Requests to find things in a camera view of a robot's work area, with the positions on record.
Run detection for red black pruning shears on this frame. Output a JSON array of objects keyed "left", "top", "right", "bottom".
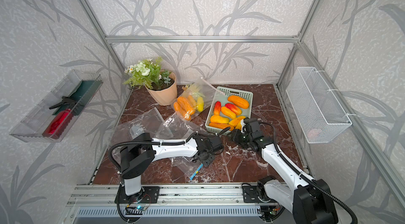
[{"left": 42, "top": 96, "right": 77, "bottom": 139}]

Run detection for clear zip-top bag pink zipper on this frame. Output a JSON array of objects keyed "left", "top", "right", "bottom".
[{"left": 171, "top": 77, "right": 225, "bottom": 121}]

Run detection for green plastic basket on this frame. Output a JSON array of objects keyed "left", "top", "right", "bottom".
[{"left": 205, "top": 87, "right": 253, "bottom": 133}]

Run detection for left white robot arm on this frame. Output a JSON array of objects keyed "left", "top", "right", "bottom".
[{"left": 108, "top": 132, "right": 224, "bottom": 197}]

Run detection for potted white flower plant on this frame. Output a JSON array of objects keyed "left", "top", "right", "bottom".
[{"left": 124, "top": 56, "right": 177, "bottom": 106}]

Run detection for large orange mango basket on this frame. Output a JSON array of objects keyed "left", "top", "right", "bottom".
[{"left": 228, "top": 95, "right": 250, "bottom": 109}]

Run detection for green book in tray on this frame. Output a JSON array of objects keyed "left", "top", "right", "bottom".
[{"left": 53, "top": 80, "right": 102, "bottom": 116}]

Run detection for white wire mesh basket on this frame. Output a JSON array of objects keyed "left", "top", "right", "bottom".
[{"left": 286, "top": 67, "right": 352, "bottom": 144}]

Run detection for red yellow mango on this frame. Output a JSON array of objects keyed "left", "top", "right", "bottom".
[{"left": 225, "top": 103, "right": 242, "bottom": 116}]

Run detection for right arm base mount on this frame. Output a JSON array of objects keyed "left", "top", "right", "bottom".
[{"left": 241, "top": 182, "right": 271, "bottom": 204}]

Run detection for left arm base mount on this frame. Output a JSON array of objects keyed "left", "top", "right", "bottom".
[{"left": 115, "top": 185, "right": 160, "bottom": 204}]

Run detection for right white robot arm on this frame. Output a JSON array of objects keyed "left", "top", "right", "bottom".
[{"left": 231, "top": 118, "right": 358, "bottom": 224}]

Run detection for orange yellow mango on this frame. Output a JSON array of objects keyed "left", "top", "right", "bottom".
[{"left": 221, "top": 107, "right": 237, "bottom": 120}]

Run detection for clear wall-mounted tray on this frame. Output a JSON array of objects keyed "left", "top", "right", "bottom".
[{"left": 9, "top": 70, "right": 103, "bottom": 143}]

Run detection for clear zip-top bag blue zipper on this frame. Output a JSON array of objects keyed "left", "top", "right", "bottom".
[{"left": 153, "top": 114, "right": 203, "bottom": 182}]

